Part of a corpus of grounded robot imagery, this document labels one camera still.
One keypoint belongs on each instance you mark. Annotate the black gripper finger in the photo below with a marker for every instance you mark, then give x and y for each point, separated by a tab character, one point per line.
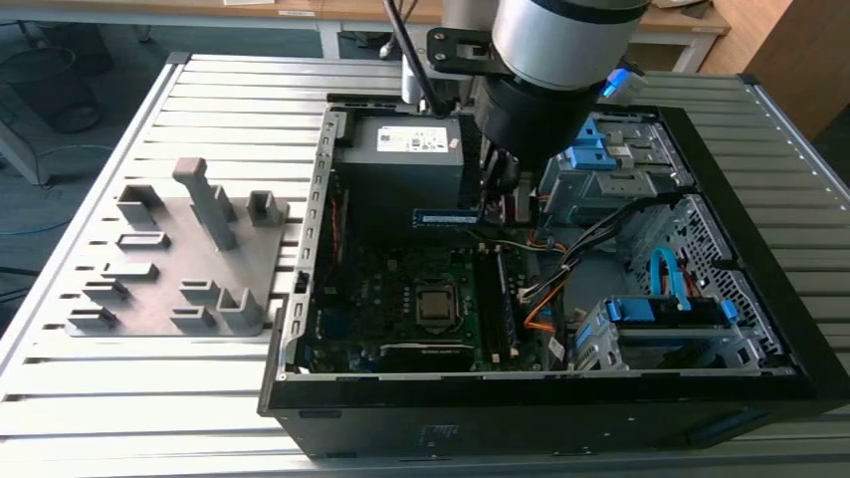
499	179
525	199

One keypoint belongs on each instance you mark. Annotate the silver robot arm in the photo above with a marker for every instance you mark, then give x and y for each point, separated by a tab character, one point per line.
564	45

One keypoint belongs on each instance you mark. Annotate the black RAM slot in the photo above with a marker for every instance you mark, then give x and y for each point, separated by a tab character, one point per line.
487	309

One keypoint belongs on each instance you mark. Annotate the blue plastic drive latch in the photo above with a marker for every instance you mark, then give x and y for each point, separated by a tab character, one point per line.
593	159
591	137

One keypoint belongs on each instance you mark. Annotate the grey metal drive cage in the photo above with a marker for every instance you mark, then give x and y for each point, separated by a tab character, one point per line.
597	194

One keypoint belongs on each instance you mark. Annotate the grey power supply unit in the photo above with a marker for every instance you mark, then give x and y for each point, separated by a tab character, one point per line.
397	189

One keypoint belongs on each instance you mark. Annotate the silver CPU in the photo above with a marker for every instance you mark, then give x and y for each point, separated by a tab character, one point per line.
437	305

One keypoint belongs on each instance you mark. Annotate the blue disk carrier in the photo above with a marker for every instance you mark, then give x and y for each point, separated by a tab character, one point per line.
637	311

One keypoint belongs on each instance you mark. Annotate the black CPU socket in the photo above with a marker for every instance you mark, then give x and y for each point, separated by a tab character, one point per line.
437	326

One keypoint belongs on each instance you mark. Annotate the green motherboard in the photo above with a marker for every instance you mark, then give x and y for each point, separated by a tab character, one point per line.
370	299

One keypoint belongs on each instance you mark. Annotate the black graphics card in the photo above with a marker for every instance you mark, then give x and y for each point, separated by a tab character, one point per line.
424	358

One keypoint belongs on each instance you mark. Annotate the grey metal disk bay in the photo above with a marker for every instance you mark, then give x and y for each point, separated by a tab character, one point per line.
729	343

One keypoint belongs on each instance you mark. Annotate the wooden cabinet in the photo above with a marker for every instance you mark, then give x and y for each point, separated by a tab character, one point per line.
796	50

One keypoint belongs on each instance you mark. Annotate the black PC case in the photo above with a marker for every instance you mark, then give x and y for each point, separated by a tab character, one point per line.
531	423

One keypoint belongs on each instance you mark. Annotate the grey parts rack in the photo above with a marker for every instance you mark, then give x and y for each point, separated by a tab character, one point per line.
172	249

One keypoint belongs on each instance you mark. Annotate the dark wheeled bin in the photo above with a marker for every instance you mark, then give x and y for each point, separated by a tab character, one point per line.
60	74

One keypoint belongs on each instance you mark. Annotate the white table leg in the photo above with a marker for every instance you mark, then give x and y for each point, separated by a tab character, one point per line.
16	154

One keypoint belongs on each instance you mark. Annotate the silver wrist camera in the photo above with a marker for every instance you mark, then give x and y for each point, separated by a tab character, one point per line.
410	79

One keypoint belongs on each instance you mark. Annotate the black camera bracket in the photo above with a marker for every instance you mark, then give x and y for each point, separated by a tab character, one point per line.
441	45

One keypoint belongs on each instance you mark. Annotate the wooden desk white frame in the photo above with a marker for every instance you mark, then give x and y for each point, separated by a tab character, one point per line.
676	20

